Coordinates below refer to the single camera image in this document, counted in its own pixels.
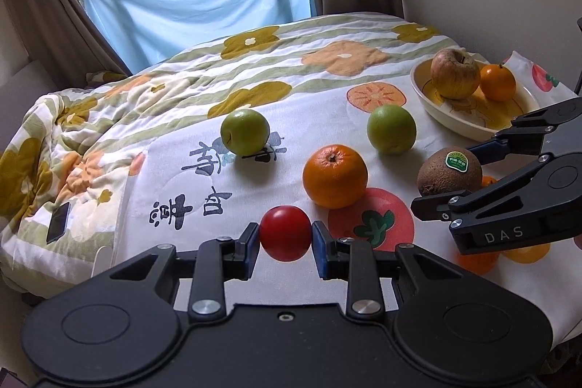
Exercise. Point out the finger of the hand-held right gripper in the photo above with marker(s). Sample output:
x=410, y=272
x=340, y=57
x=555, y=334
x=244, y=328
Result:
x=482, y=199
x=509, y=142

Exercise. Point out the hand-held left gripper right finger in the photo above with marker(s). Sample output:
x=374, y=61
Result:
x=319, y=249

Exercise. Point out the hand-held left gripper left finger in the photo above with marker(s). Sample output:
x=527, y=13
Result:
x=251, y=247

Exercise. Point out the red tomato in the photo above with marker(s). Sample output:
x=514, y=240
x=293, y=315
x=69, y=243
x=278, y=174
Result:
x=285, y=233

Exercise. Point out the brown kiwi with green sticker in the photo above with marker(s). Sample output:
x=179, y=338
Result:
x=448, y=172

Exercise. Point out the large orange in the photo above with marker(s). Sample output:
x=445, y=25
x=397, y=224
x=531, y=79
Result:
x=335, y=176

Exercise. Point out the cream ceramic bowl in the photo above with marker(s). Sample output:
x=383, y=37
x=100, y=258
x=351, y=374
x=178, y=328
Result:
x=436, y=108

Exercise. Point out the green apple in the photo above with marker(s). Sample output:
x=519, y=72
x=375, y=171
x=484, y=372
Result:
x=244, y=132
x=391, y=129

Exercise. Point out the medium orange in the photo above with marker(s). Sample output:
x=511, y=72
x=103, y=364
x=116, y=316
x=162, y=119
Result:
x=498, y=83

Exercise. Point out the russet wrinkled apple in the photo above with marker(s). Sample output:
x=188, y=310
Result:
x=454, y=74

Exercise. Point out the white persimmon print cloth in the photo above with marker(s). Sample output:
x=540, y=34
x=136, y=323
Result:
x=291, y=120

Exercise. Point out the floral striped quilt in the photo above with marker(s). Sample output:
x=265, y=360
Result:
x=282, y=65

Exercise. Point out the black smartphone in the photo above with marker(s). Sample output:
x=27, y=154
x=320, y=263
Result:
x=59, y=222

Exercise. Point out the floral pillow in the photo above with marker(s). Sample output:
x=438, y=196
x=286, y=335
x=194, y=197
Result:
x=107, y=77

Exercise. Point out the beige padded headboard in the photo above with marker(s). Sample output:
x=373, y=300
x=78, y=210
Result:
x=18, y=74

